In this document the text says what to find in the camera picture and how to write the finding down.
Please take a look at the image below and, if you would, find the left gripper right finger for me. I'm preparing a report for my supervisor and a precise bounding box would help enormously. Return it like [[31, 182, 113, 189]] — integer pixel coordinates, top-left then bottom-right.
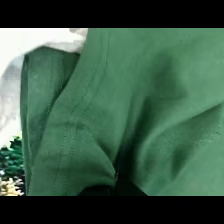
[[115, 171, 148, 197]]

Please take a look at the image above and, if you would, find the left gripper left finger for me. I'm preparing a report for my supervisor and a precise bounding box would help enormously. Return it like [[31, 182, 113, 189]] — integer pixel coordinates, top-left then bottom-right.
[[77, 184, 117, 197]]

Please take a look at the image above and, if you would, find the green T-shirt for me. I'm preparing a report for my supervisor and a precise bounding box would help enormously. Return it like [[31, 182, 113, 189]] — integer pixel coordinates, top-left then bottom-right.
[[19, 27, 224, 197]]

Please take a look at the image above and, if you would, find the white garment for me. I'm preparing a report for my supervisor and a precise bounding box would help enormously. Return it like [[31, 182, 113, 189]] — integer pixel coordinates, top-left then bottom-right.
[[0, 27, 89, 148]]

